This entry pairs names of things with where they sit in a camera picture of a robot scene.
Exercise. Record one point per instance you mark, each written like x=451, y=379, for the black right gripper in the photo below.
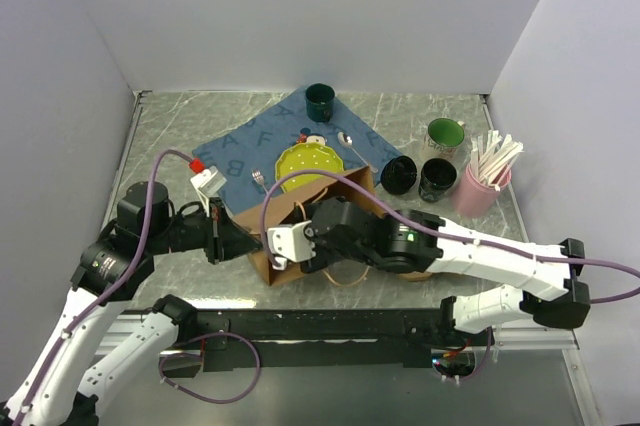
x=321, y=257

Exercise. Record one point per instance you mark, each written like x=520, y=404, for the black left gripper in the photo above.
x=225, y=239

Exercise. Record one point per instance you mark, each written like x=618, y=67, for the brown pulp cup carrier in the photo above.
x=415, y=276

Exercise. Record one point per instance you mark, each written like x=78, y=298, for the black takeout cup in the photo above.
x=437, y=176

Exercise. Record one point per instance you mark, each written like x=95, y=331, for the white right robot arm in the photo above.
x=531, y=281

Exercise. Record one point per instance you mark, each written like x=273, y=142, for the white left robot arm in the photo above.
x=66, y=385

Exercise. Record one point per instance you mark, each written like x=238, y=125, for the silver fork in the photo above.
x=259, y=179

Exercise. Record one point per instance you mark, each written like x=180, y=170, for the green polka dot plate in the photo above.
x=303, y=156

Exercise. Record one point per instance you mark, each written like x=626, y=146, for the blue letter placemat cloth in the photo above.
x=259, y=143

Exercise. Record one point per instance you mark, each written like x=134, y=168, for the silver spoon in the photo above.
x=346, y=141

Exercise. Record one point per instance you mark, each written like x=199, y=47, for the cartoon mouse coaster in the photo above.
x=307, y=136

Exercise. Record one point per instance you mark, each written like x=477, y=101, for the dark green mug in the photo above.
x=319, y=99

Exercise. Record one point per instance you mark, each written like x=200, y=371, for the pink straw holder cup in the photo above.
x=473, y=199

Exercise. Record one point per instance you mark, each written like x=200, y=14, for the floral mug green inside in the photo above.
x=443, y=138

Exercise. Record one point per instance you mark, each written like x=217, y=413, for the white wrapped straws bundle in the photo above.
x=492, y=156

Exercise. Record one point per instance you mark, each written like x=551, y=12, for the black base frame rail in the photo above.
x=241, y=338

